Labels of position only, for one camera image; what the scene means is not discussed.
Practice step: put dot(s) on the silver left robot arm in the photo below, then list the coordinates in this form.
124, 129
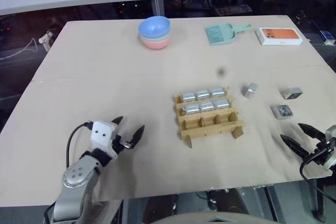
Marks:
76, 176

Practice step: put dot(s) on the wooden rack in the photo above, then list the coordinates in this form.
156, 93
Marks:
210, 127

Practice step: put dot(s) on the pink plastic bowl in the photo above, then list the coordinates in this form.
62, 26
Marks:
157, 44

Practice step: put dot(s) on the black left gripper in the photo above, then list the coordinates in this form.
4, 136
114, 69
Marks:
118, 142

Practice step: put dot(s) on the blue plastic bowl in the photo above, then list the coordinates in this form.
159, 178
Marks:
153, 27

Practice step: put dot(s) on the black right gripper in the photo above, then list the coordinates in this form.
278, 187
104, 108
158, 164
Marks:
320, 153

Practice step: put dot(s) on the small white floor device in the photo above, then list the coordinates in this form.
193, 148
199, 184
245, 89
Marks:
46, 39

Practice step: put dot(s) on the mint green dustpan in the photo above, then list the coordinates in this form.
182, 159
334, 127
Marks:
220, 35

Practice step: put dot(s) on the white orange phone box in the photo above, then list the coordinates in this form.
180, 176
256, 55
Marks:
281, 36

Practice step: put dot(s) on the small blue white box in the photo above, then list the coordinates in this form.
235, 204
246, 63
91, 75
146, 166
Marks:
327, 37

